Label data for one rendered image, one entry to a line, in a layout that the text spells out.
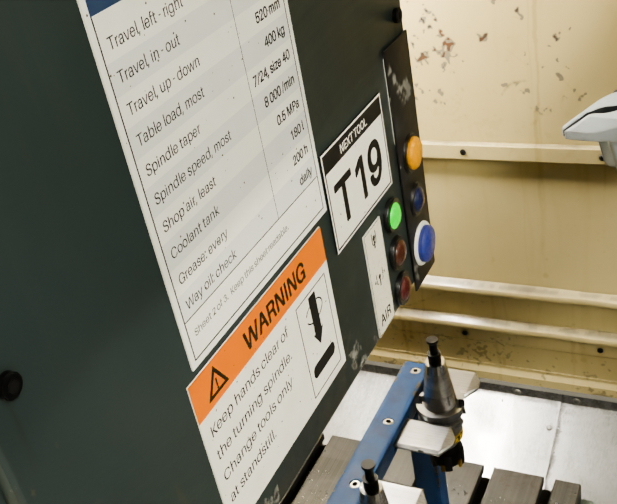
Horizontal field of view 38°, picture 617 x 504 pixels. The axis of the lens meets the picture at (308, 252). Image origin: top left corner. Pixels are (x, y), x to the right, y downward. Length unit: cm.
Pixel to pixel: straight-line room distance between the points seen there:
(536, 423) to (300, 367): 121
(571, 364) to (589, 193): 36
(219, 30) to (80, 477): 22
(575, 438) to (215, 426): 129
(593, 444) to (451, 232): 46
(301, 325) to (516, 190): 100
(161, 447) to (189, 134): 15
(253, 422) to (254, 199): 12
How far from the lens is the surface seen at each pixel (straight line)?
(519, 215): 153
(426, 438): 115
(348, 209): 58
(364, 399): 182
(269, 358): 51
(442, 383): 115
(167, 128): 41
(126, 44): 39
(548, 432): 172
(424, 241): 70
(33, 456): 37
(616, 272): 155
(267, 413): 51
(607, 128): 69
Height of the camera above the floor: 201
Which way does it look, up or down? 30 degrees down
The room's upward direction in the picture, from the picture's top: 12 degrees counter-clockwise
